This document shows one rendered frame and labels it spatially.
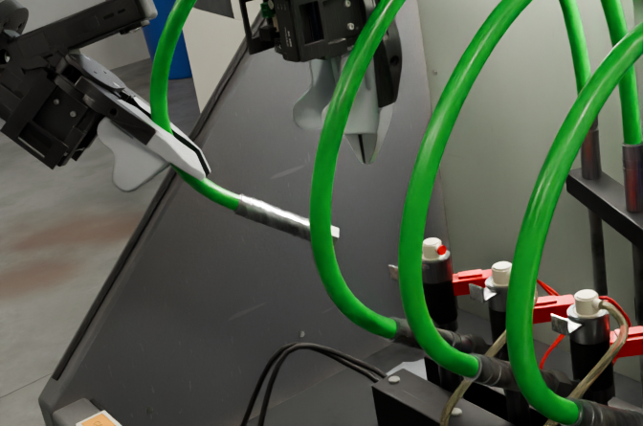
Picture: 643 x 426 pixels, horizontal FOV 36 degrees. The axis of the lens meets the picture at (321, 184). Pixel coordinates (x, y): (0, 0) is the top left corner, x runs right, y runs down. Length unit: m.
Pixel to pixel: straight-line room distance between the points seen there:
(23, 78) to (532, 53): 0.52
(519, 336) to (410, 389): 0.35
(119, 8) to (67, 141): 0.11
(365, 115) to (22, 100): 0.28
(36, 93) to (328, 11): 0.26
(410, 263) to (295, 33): 0.19
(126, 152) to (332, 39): 0.21
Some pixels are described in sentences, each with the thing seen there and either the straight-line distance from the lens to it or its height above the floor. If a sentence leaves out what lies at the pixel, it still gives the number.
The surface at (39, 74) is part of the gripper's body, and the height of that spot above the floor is 1.30.
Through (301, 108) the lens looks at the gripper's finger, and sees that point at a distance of 0.73.
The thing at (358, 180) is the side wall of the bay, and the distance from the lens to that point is 1.15.
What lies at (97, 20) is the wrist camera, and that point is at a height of 1.33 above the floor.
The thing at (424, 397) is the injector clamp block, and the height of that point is 0.98.
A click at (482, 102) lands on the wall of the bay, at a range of 1.14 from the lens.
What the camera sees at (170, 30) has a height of 1.31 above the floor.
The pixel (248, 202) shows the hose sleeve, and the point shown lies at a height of 1.16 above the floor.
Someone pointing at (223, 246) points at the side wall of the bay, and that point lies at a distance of 1.07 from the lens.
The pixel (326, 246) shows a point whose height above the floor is 1.19.
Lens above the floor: 1.44
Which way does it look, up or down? 20 degrees down
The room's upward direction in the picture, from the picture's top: 10 degrees counter-clockwise
